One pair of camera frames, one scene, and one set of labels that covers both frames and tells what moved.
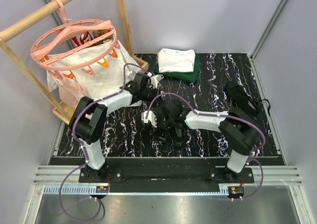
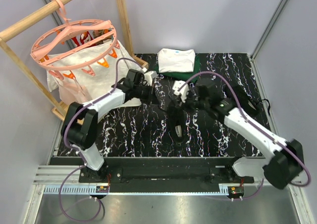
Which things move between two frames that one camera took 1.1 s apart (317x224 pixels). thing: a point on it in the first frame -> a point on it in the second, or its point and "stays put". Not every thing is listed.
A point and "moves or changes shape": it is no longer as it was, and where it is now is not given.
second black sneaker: (237, 97) stays put
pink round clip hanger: (75, 44) stays put
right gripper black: (166, 132) -> (183, 106)
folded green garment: (191, 77) stays put
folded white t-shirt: (176, 60) stays put
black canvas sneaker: (170, 114) moves or changes shape
